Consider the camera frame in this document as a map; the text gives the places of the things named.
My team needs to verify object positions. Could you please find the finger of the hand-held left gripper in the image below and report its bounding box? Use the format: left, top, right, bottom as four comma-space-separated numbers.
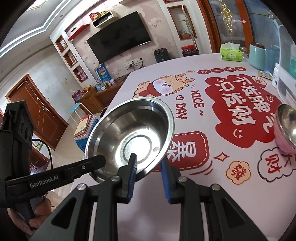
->
61, 155, 107, 180

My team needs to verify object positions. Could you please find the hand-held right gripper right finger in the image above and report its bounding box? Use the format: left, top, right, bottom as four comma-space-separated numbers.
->
161, 160, 269, 241

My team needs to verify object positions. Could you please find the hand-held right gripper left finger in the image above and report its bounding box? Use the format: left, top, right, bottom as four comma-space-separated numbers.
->
29, 153, 138, 241

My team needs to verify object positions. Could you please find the large steel bowl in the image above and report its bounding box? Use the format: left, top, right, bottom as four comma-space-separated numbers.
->
84, 97, 175, 184

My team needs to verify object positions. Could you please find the pink bowl with steel lining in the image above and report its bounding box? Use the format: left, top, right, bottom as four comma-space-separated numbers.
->
273, 103, 296, 154

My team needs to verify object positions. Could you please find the person's left hand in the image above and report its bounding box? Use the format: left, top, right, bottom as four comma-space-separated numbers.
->
7, 197, 56, 234

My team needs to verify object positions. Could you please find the dark wooden sideboard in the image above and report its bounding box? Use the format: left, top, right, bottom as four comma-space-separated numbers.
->
30, 145, 50, 173

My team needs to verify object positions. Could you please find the blue plastic stool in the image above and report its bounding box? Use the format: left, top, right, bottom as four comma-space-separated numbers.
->
75, 136, 89, 153

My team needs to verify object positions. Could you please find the stack of books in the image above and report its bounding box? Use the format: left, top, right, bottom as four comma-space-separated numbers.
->
74, 114, 99, 139

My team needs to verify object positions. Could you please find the printed pink tablecloth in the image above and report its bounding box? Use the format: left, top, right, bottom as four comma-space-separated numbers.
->
43, 53, 296, 241

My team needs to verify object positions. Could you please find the brown wooden door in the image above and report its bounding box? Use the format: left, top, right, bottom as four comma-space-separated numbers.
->
6, 74, 69, 150

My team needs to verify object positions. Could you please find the light blue round stool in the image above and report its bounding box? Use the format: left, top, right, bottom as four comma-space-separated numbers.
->
69, 103, 88, 124

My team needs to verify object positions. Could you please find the wooden television cabinet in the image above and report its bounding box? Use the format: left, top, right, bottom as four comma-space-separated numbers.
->
75, 74, 131, 116

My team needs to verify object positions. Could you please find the blue standing poster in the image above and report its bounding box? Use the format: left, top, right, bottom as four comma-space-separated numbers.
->
94, 64, 111, 83

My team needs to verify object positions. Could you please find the black air fryer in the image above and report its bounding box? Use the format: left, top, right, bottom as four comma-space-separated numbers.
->
154, 47, 171, 63

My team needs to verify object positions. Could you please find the red round tin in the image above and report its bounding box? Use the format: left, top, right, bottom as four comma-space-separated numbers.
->
181, 45, 199, 55

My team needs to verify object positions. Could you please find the green tissue pack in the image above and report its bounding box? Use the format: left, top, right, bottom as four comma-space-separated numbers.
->
220, 43, 243, 62

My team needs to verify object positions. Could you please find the gold glitter box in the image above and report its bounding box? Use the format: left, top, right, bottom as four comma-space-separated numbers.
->
257, 71, 274, 81

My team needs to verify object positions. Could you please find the teal canister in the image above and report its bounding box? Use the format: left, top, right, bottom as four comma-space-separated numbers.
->
249, 43, 270, 71

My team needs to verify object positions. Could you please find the wooden glass cabinet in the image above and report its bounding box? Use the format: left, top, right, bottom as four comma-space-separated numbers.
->
199, 0, 296, 55

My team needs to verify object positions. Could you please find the clear plastic container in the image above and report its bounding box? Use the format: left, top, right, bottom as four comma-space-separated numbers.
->
274, 19, 296, 102

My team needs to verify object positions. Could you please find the gold tinsel garland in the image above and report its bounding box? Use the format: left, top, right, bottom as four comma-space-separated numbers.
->
218, 0, 235, 35

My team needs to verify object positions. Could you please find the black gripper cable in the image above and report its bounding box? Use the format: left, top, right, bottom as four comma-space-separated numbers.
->
30, 140, 52, 167

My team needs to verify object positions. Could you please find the wall television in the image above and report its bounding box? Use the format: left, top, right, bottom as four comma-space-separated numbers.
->
87, 11, 152, 63

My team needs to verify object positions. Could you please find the red wall shelf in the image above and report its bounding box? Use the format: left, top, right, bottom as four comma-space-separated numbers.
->
68, 24, 90, 42

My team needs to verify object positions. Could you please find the white wall shelf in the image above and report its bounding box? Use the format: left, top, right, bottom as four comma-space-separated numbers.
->
90, 10, 115, 28

